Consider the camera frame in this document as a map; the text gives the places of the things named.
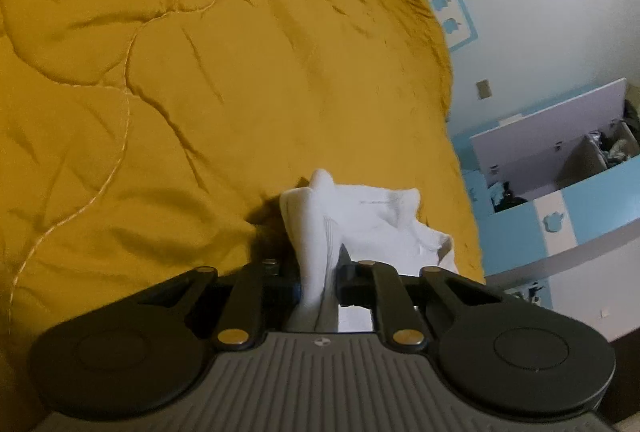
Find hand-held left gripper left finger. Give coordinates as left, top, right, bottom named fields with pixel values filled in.
left=120, top=258, right=302, bottom=351

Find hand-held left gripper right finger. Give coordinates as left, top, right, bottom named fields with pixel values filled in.
left=336, top=246, right=521, bottom=349

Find white printed sweatshirt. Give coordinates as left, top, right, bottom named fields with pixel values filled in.
left=279, top=168, right=460, bottom=333

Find blue and white cabinet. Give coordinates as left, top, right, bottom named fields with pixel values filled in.
left=460, top=97, right=640, bottom=343

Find yellow quilted blanket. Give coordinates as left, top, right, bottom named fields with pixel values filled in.
left=0, top=0, right=486, bottom=363

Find white wardrobe door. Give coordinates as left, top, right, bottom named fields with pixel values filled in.
left=470, top=78, right=628, bottom=188

